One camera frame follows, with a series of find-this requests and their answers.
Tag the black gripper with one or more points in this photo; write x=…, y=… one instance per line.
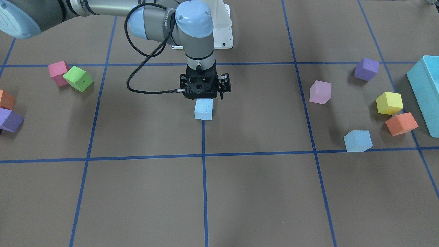
x=225, y=83

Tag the light blue block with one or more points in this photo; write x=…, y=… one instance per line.
x=203, y=109
x=358, y=141

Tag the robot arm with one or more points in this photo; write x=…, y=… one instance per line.
x=149, y=26

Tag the green foam block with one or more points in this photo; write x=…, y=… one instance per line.
x=78, y=78

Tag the light pink foam block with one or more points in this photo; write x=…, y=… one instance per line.
x=320, y=92

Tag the dark pink foam block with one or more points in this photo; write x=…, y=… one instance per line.
x=57, y=72

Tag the purple foam block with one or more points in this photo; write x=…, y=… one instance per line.
x=366, y=69
x=10, y=120

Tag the yellow foam block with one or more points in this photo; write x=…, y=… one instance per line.
x=389, y=103

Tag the orange foam block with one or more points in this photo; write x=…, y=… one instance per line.
x=7, y=100
x=401, y=123

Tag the teal plastic bin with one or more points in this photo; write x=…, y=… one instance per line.
x=424, y=80

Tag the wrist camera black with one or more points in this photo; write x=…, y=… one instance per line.
x=224, y=85

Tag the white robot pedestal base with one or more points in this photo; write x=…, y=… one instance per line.
x=224, y=31

